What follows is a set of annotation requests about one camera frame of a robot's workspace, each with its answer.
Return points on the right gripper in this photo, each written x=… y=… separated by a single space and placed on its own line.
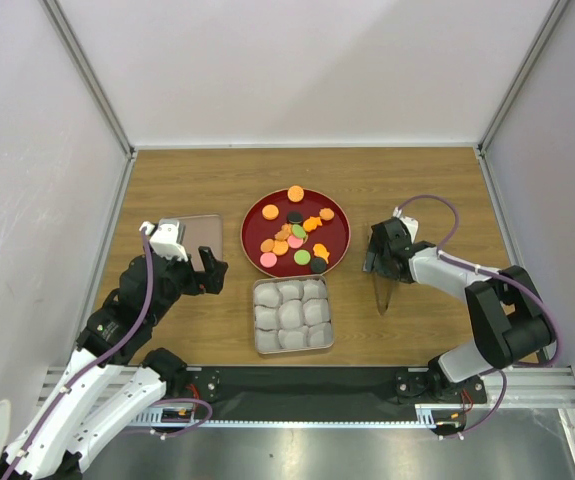
x=377 y=267

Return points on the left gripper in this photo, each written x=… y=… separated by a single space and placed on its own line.
x=213 y=268

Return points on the metal tongs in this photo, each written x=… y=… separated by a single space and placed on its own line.
x=383 y=287

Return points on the orange fish cookie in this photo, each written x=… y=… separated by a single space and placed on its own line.
x=312 y=223
x=321 y=251

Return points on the green sandwich cookie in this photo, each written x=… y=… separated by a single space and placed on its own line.
x=302 y=257
x=298 y=231

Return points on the tan round biscuit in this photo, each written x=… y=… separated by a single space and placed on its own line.
x=295 y=193

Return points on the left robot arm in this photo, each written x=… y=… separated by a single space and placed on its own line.
x=70 y=429

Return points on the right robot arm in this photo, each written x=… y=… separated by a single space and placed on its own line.
x=507 y=316

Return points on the tin lid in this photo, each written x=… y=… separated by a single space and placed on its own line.
x=200 y=230

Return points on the black sandwich cookie lower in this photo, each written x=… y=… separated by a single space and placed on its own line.
x=318 y=265

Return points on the black sandwich cookie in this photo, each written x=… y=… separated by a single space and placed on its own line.
x=318 y=265
x=295 y=217

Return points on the orange round cookie left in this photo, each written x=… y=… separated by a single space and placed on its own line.
x=267 y=246

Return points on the orange round cookie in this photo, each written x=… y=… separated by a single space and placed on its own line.
x=270 y=212
x=267 y=246

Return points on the pink sandwich cookie lower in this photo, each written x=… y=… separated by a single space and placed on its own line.
x=268 y=259

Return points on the pink sandwich cookie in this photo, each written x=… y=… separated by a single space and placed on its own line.
x=294 y=242
x=268 y=259

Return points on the pink sandwich cookie middle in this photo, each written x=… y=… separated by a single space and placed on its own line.
x=294 y=242

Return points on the red round tray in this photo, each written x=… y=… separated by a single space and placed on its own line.
x=334 y=234

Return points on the orange leaf cookie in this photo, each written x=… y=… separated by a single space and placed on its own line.
x=284 y=233

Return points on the black sandwich cookie top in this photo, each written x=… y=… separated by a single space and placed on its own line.
x=295 y=217

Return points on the square cookie tin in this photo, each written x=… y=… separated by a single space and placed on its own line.
x=307 y=350

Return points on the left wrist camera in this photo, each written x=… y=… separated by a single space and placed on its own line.
x=165 y=238

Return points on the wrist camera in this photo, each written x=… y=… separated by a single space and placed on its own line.
x=410 y=223
x=165 y=238

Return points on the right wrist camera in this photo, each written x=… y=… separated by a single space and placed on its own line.
x=410 y=223

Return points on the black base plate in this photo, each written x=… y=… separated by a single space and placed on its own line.
x=328 y=394

